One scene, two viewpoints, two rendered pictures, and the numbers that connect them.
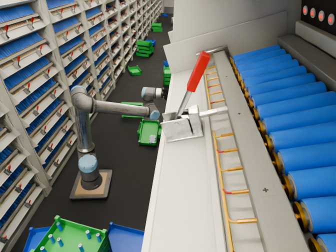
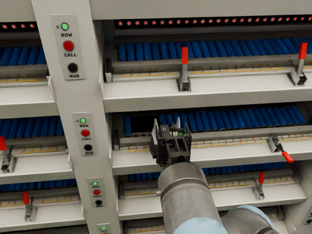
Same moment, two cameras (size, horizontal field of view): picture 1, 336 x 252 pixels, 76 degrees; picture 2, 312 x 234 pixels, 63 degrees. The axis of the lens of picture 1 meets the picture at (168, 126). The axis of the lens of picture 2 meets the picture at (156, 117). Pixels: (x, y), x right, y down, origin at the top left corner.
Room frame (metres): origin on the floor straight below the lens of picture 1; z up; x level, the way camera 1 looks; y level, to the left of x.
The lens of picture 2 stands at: (1.73, 0.40, 1.17)
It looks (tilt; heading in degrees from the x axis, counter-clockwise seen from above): 34 degrees down; 260
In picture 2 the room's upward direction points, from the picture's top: straight up
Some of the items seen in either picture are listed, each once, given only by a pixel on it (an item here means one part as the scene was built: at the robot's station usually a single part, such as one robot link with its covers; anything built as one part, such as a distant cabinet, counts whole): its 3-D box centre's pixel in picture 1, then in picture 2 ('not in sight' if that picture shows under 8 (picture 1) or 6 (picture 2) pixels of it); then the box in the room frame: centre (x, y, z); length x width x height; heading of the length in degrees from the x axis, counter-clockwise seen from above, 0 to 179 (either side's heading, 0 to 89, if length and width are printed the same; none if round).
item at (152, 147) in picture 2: not in sight; (159, 146); (1.64, -0.06, 0.78); 0.09 x 0.05 x 0.02; 95
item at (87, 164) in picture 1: (88, 166); not in sight; (1.26, 0.67, 0.26); 0.17 x 0.15 x 0.18; 23
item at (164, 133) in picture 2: (168, 93); (174, 154); (1.62, 0.00, 0.81); 0.12 x 0.08 x 0.09; 87
